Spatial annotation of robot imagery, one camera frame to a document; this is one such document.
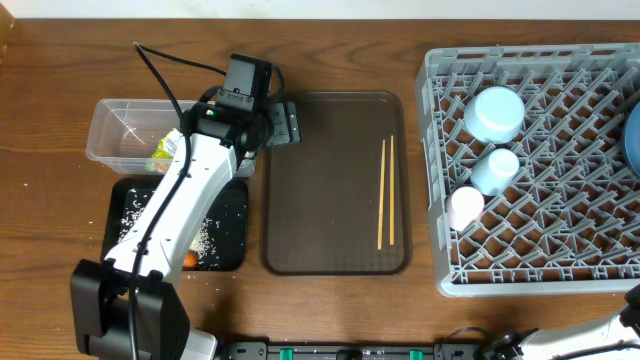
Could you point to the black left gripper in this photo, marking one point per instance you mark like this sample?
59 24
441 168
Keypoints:
285 129

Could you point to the wooden chopstick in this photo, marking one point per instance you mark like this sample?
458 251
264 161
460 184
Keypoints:
381 196
392 192

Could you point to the white cooked rice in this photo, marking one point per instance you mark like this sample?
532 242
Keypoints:
135 202

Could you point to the orange carrot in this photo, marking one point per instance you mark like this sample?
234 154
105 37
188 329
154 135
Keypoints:
190 261

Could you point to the pink cup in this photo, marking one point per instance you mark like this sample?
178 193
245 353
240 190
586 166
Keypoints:
464 206

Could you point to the light blue bowl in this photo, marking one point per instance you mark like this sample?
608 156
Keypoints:
495 115

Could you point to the light blue cup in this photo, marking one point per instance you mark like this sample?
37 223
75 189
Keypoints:
492 175

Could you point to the dark blue plate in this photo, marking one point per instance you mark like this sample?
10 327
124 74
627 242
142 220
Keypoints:
631 140

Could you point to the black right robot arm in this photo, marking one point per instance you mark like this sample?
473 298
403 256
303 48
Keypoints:
615 337

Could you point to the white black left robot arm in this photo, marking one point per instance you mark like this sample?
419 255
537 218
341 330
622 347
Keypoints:
126 306

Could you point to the black waste tray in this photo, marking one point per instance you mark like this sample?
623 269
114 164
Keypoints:
231 210

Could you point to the grey dishwasher rack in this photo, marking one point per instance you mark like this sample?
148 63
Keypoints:
569 221

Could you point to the brown plastic serving tray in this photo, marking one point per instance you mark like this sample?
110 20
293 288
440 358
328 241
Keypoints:
321 195

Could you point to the green yellow snack wrapper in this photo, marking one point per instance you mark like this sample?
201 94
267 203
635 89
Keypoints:
165 150

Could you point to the clear plastic bin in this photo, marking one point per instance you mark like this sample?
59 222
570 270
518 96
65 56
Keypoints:
125 133

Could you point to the black mounting rail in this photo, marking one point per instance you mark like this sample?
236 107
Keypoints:
265 351

